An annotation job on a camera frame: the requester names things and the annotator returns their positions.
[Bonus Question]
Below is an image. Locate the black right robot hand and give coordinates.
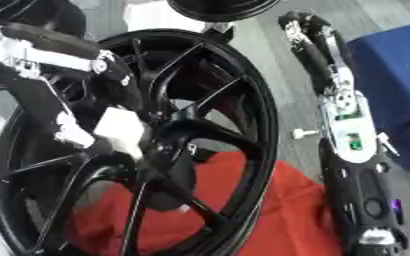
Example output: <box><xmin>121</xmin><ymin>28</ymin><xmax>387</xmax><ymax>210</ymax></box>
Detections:
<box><xmin>276</xmin><ymin>10</ymin><xmax>358</xmax><ymax>98</ymax></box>

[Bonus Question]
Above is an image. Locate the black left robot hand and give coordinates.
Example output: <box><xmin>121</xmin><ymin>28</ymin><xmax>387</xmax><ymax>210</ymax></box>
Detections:
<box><xmin>0</xmin><ymin>49</ymin><xmax>149</xmax><ymax>157</ymax></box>

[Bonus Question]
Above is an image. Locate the black spoked wheel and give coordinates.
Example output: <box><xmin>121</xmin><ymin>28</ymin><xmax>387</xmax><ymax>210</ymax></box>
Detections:
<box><xmin>0</xmin><ymin>28</ymin><xmax>282</xmax><ymax>256</ymax></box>

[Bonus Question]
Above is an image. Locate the black round wheel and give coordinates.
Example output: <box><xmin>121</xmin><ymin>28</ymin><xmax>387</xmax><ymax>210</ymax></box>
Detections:
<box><xmin>164</xmin><ymin>0</ymin><xmax>282</xmax><ymax>23</ymax></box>

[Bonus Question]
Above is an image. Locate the blue fabric box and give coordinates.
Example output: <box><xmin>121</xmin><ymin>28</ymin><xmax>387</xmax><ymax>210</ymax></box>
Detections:
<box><xmin>346</xmin><ymin>19</ymin><xmax>410</xmax><ymax>178</ymax></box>

